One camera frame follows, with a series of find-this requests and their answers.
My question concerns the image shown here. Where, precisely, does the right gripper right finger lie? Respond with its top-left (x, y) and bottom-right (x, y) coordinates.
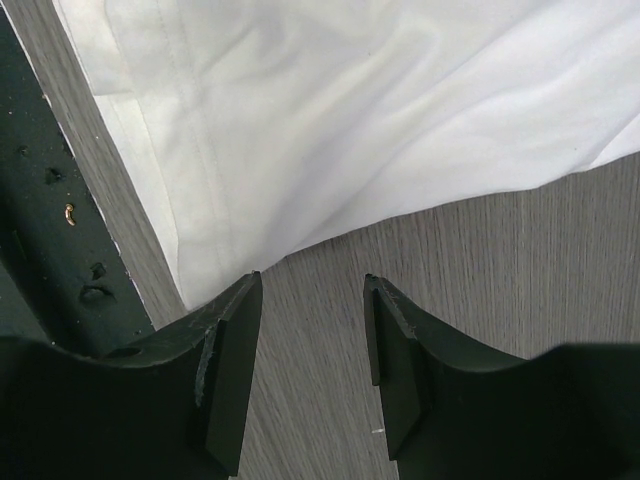
top-left (364, 275), bottom-right (639, 479)

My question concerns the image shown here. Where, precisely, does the white t shirt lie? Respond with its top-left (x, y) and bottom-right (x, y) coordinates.
top-left (55, 1), bottom-right (639, 308)

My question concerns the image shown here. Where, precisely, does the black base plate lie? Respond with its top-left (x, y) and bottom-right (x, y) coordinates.
top-left (1, 15), bottom-right (154, 357)

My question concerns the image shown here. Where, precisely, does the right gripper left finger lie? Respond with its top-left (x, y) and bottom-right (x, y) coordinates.
top-left (1, 272), bottom-right (263, 479)

